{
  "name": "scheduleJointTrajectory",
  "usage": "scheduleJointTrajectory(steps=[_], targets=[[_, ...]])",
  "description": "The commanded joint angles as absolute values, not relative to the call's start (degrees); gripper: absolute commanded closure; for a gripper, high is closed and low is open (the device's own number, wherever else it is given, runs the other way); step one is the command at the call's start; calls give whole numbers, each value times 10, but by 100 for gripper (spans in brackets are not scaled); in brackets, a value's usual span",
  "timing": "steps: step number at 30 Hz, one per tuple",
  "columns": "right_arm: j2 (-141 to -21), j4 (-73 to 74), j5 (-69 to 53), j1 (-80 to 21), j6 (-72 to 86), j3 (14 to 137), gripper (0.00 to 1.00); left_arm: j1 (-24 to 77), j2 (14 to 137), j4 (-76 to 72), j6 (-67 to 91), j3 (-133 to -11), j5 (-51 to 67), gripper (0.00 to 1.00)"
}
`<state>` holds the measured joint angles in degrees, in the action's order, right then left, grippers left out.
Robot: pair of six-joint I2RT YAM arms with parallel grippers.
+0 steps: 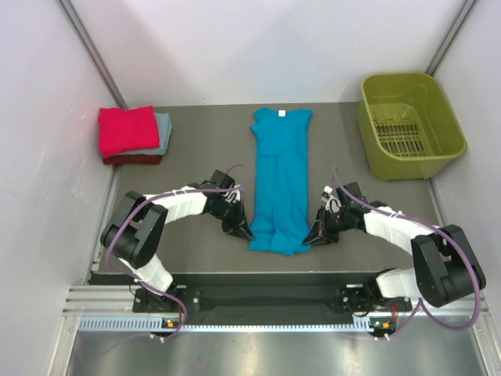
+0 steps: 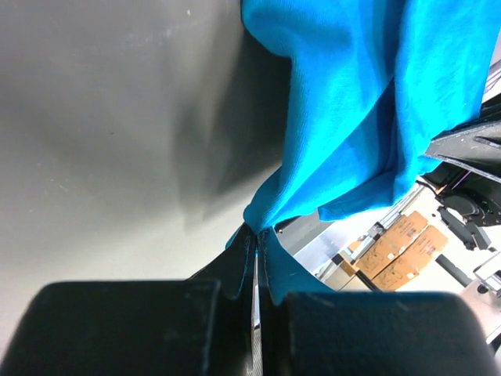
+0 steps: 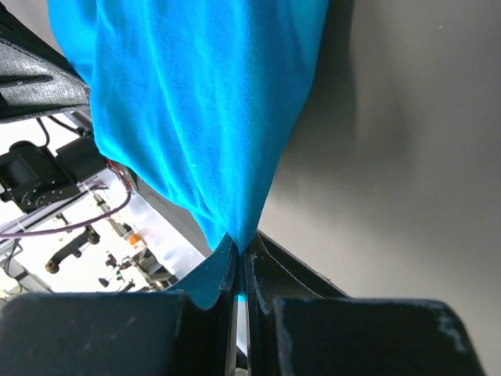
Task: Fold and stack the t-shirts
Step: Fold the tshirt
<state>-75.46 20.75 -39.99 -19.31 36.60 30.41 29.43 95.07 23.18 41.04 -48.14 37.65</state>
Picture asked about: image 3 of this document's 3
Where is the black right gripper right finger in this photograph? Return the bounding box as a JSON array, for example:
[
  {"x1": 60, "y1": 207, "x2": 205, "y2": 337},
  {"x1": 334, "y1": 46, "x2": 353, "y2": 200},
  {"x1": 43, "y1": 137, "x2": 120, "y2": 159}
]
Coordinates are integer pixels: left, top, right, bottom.
[{"x1": 244, "y1": 251, "x2": 484, "y2": 375}]

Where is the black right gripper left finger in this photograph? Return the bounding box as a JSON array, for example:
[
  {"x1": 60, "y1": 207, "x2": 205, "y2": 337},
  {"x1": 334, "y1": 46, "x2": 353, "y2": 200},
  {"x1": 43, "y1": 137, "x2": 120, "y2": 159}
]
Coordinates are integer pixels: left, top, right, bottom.
[{"x1": 1, "y1": 238, "x2": 238, "y2": 375}]

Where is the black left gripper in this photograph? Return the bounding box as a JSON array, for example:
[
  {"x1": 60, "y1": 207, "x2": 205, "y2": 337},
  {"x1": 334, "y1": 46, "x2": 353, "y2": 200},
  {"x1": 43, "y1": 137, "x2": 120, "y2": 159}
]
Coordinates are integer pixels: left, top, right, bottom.
[{"x1": 1, "y1": 5, "x2": 90, "y2": 120}]

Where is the turquoise t-shirt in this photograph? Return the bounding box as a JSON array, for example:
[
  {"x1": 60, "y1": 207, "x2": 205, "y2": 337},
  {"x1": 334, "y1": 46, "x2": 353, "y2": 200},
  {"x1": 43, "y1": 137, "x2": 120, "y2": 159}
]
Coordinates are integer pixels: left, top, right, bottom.
[{"x1": 46, "y1": 0, "x2": 330, "y2": 310}]

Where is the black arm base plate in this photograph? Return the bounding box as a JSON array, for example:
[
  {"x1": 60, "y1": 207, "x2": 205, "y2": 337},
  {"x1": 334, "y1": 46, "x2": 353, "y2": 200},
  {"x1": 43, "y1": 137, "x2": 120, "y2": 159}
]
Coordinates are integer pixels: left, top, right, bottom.
[{"x1": 128, "y1": 169, "x2": 348, "y2": 298}]

